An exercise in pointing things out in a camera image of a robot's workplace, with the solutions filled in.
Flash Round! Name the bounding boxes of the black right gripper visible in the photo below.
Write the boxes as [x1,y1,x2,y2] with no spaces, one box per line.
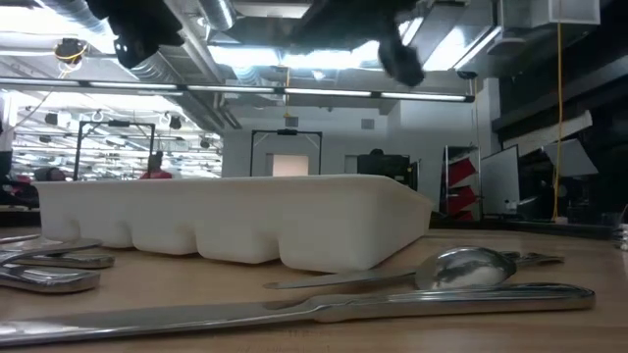
[288,0,426,89]

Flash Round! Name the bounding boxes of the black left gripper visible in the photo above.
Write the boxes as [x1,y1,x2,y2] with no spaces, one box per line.
[85,0,186,71]

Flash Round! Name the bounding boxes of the white plastic cutlery tray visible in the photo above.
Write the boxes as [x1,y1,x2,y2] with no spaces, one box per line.
[32,174,436,275]

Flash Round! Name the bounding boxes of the long ceiling light bar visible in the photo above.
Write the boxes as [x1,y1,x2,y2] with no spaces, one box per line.
[0,76,476,103]

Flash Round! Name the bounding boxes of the black monitor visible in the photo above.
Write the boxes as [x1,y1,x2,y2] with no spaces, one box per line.
[356,149,419,190]

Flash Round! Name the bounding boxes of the person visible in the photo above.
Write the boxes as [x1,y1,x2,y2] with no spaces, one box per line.
[139,150,174,180]
[32,166,68,183]

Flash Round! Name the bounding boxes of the shelf with red bins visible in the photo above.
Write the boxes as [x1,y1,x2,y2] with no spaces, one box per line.
[444,144,483,222]

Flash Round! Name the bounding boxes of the white board panel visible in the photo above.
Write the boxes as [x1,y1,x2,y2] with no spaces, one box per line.
[480,145,521,216]

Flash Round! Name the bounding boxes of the white ceiling cabinet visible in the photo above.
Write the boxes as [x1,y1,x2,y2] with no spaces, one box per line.
[499,0,601,28]

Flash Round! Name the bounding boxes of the white slanted panel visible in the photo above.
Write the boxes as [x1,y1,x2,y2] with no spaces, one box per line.
[542,138,600,177]

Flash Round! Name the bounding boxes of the hanging yellow cable reel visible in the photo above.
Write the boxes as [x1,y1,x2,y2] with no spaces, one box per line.
[52,37,90,65]

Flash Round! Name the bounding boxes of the black metal frame stand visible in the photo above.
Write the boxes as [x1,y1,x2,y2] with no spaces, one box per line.
[73,120,157,182]

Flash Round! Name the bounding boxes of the silver round air duct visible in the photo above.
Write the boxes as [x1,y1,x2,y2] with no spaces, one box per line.
[198,0,237,31]

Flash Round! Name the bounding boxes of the rectangular wall screen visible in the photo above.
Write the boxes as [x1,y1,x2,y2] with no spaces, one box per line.
[271,153,310,177]

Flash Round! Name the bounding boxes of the yellow hanging cable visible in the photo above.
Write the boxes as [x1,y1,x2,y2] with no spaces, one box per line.
[551,22,564,222]

